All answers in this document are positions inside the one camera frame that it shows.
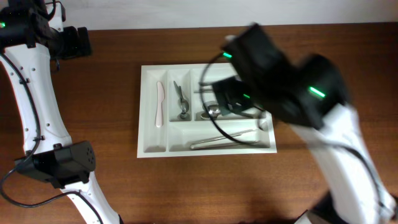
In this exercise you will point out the white plastic cutlery tray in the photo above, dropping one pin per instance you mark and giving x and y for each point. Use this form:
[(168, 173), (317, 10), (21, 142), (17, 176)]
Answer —
[(174, 137)]

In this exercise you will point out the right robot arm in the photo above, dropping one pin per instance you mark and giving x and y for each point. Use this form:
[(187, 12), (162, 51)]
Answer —
[(314, 100)]

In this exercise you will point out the pink plastic knife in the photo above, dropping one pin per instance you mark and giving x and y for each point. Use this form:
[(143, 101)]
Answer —
[(160, 99)]

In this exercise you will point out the metal fork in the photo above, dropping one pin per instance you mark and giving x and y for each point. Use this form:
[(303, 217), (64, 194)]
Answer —
[(204, 91), (204, 84)]

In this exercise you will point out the metal tablespoon farther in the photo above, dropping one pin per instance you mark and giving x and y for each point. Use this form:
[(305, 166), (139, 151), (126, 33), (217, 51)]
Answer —
[(251, 113)]

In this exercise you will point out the metal chopstick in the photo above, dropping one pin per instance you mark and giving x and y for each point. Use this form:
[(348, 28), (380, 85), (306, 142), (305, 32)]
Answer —
[(222, 137), (194, 147)]

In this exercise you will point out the metal tablespoon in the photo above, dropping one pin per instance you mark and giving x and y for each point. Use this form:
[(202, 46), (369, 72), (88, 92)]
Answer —
[(215, 113)]

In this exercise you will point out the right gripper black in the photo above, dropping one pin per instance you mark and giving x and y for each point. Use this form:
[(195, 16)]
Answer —
[(239, 89)]

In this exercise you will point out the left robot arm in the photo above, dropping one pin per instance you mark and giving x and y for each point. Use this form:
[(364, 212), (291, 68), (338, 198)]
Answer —
[(33, 42)]

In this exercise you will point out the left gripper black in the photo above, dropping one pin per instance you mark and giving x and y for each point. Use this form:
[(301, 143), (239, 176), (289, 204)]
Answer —
[(76, 48)]

